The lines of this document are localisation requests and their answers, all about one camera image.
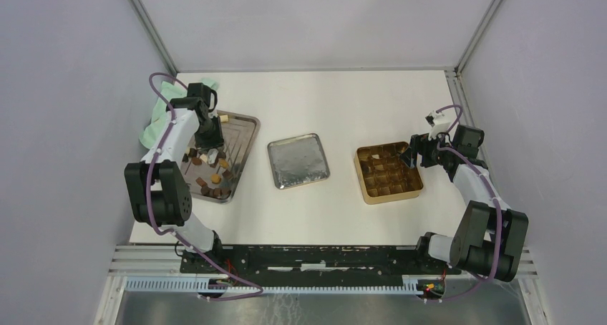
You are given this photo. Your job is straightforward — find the metal chocolate tray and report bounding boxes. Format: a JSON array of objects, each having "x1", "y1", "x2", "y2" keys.
[{"x1": 180, "y1": 110, "x2": 261, "y2": 204}]

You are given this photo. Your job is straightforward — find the silver box lid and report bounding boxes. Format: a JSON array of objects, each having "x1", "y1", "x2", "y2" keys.
[{"x1": 267, "y1": 133, "x2": 331, "y2": 190}]

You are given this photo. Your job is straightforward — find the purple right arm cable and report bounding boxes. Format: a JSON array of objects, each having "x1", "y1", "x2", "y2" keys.
[{"x1": 429, "y1": 105, "x2": 504, "y2": 302}]

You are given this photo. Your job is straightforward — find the green patterned cloth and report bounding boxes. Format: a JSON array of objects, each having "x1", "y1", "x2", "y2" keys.
[{"x1": 140, "y1": 72, "x2": 218, "y2": 150}]

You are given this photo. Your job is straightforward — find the metal serving tongs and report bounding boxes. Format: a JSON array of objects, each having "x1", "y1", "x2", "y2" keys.
[{"x1": 207, "y1": 148, "x2": 220, "y2": 168}]

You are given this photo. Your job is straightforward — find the gold chocolate box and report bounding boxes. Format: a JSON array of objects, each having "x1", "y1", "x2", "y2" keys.
[{"x1": 354, "y1": 142, "x2": 424, "y2": 205}]

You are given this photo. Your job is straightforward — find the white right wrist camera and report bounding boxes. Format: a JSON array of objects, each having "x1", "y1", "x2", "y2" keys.
[{"x1": 425, "y1": 111, "x2": 452, "y2": 140}]

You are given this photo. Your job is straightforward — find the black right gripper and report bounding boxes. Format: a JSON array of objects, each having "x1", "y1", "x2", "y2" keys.
[{"x1": 399, "y1": 129, "x2": 455, "y2": 169}]

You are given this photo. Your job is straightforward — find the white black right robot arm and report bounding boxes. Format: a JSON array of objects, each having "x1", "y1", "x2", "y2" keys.
[{"x1": 399, "y1": 125, "x2": 529, "y2": 282}]

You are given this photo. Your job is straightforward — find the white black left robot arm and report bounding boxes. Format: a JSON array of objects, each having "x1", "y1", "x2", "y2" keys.
[{"x1": 124, "y1": 82, "x2": 225, "y2": 273}]

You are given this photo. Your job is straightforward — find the caramel round chocolate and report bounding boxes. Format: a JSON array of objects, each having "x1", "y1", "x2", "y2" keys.
[{"x1": 210, "y1": 174, "x2": 222, "y2": 184}]

